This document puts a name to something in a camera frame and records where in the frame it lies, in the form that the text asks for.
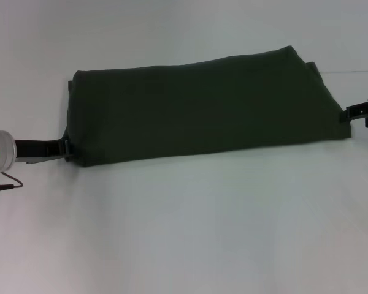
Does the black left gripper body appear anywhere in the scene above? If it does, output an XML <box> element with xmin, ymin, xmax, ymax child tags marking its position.
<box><xmin>14</xmin><ymin>139</ymin><xmax>64</xmax><ymax>164</ymax></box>

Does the dark green shirt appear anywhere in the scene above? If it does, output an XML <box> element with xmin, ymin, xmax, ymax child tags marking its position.
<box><xmin>63</xmin><ymin>45</ymin><xmax>353</xmax><ymax>168</ymax></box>

